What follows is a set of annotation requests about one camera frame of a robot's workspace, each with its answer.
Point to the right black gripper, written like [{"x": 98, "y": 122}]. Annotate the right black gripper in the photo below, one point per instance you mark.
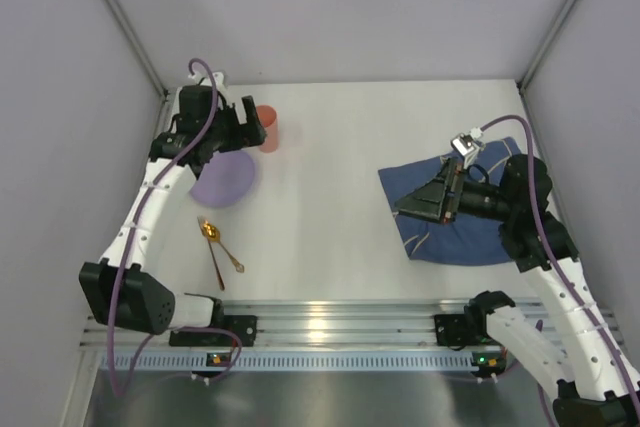
[{"x": 451, "y": 192}]

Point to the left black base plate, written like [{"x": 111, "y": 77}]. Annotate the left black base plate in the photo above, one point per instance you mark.
[{"x": 234, "y": 330}]

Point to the slotted cable duct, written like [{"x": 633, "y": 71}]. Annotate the slotted cable duct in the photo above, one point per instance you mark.
[{"x": 322, "y": 361}]

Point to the purple plastic plate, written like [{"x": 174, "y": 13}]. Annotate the purple plastic plate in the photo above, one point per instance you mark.
[{"x": 224, "y": 180}]

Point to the orange plastic cup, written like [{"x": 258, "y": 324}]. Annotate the orange plastic cup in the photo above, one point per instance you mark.
[{"x": 269, "y": 120}]

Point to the left aluminium corner post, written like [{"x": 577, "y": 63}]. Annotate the left aluminium corner post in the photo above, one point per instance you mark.
[{"x": 121, "y": 19}]

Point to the gold spoon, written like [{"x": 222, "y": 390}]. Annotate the gold spoon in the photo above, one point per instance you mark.
[{"x": 220, "y": 242}]

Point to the aluminium mounting rail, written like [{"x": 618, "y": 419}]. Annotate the aluminium mounting rail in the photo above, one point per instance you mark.
[{"x": 335, "y": 325}]

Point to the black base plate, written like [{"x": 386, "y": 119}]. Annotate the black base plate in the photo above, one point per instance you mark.
[
  {"x": 457, "y": 331},
  {"x": 234, "y": 330}
]

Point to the blue embroidered cloth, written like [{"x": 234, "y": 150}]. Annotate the blue embroidered cloth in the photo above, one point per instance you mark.
[{"x": 469, "y": 241}]

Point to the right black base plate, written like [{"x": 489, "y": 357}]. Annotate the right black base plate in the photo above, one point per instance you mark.
[{"x": 457, "y": 331}]

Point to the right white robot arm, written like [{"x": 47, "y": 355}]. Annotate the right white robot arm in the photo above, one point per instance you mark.
[{"x": 587, "y": 376}]

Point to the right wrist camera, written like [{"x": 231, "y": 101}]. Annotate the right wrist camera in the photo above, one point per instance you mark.
[{"x": 468, "y": 146}]

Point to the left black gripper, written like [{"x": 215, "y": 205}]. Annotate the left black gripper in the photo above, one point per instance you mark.
[{"x": 241, "y": 126}]

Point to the aluminium corner post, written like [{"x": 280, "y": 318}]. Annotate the aluminium corner post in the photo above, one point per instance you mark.
[
  {"x": 551, "y": 35},
  {"x": 121, "y": 19}
]

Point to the right aluminium corner post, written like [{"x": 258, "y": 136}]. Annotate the right aluminium corner post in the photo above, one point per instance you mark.
[{"x": 551, "y": 35}]

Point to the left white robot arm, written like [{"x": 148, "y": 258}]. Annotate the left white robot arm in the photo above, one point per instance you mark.
[{"x": 123, "y": 289}]

